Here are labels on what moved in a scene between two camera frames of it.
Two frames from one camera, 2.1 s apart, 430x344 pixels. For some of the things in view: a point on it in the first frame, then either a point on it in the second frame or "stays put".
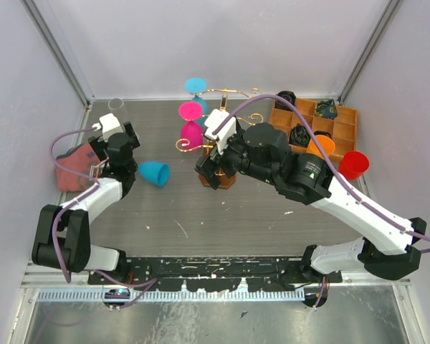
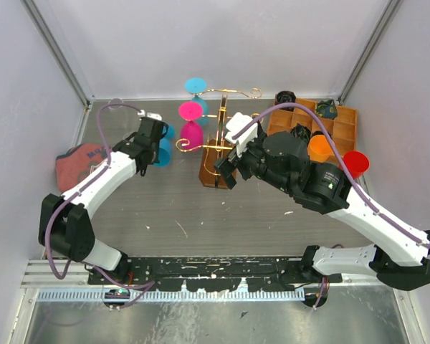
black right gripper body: [230, 158] to [248, 160]
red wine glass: [353, 165] stays put
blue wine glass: [154, 172] to [165, 147]
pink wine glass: [191, 131] stays put
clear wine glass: [116, 106] stays put
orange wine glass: [326, 144] stays put
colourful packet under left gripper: [72, 169] stays put
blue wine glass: [197, 85] stays put
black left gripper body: [130, 130] to [155, 158]
